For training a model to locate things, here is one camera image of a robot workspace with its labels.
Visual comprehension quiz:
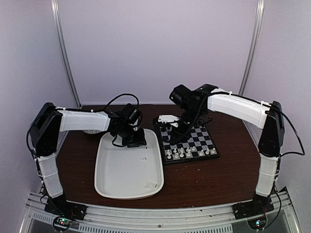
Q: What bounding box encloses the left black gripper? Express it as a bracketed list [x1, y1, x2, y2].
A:
[115, 123, 146, 148]

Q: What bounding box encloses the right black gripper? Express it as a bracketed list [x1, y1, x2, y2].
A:
[170, 106, 204, 146]

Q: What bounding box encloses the white rectangular tray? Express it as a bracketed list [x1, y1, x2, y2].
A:
[94, 129, 164, 200]

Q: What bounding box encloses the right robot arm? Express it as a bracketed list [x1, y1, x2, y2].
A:
[169, 84, 285, 215]

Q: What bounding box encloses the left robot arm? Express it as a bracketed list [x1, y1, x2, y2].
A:
[26, 102, 146, 216]

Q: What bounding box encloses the black chess pieces row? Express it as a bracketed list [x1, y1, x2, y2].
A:
[194, 119, 204, 128]

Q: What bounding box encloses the white chess piece pair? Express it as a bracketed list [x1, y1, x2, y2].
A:
[145, 182, 157, 189]

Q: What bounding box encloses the black and white chessboard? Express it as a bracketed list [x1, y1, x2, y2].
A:
[155, 117, 220, 165]

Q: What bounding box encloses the patterned ceramic plate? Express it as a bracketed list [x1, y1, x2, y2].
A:
[83, 130, 101, 134]

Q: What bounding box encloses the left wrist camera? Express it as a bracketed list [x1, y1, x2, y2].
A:
[129, 119, 141, 131]

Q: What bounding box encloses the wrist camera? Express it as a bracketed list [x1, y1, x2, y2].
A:
[155, 115, 180, 128]
[129, 119, 141, 131]

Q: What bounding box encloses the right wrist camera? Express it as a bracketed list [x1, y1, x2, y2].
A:
[155, 115, 180, 128]

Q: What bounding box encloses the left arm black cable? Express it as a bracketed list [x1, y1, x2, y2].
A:
[104, 93, 140, 112]

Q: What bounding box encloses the front aluminium rail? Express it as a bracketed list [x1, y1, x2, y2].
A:
[19, 189, 299, 233]

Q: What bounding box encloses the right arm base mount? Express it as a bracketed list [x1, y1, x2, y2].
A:
[232, 200, 274, 220]

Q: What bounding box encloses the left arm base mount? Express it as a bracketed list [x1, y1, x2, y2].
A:
[44, 200, 87, 220]

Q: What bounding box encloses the left aluminium frame post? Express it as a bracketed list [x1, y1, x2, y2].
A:
[51, 0, 81, 108]

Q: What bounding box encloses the aluminium frame post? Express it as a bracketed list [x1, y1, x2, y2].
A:
[239, 0, 265, 95]
[51, 0, 81, 108]

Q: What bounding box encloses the right aluminium frame post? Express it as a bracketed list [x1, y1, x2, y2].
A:
[239, 0, 265, 95]

